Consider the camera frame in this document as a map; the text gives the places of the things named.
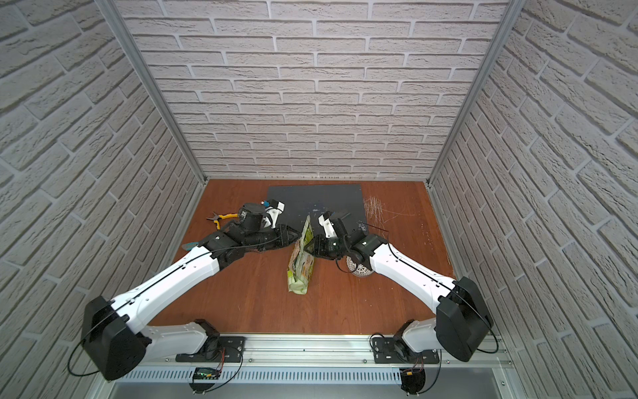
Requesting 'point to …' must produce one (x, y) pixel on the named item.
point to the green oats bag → (301, 262)
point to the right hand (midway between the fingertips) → (301, 254)
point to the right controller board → (412, 379)
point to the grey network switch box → (300, 201)
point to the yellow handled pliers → (216, 217)
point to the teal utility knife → (189, 245)
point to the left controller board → (203, 373)
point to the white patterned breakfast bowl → (357, 269)
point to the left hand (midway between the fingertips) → (299, 227)
